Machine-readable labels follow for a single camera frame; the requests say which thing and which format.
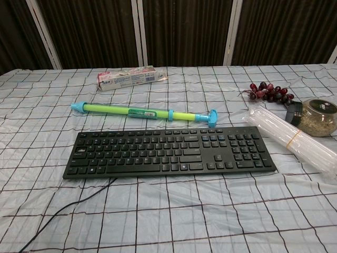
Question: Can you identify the black computer keyboard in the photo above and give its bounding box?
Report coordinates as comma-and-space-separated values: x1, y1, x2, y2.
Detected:
62, 126, 278, 180

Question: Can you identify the green blue toy water pump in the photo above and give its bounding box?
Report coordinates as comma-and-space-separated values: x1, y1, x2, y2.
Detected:
71, 101, 219, 129

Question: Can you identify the pink white toothpaste box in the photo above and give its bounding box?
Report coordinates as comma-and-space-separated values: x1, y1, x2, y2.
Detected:
96, 65, 168, 92

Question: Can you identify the blue checkered plastic tablecloth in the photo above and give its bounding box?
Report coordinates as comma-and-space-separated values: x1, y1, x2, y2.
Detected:
0, 62, 337, 253

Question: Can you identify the dark folding screen panel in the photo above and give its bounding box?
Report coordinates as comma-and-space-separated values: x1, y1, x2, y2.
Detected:
26, 0, 144, 71
131, 0, 243, 68
223, 0, 337, 66
0, 0, 62, 76

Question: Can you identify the dark red artificial grape bunch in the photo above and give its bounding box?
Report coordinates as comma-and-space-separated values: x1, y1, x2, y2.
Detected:
237, 82, 295, 105

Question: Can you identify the bundle of clear plastic tubes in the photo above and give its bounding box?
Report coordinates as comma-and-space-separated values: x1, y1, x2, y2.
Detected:
243, 105, 337, 176

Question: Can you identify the round glass jar black lid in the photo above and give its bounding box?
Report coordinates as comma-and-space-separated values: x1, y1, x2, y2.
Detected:
285, 99, 337, 137

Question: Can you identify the black keyboard cable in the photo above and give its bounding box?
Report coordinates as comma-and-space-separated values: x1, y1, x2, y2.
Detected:
19, 177, 118, 253

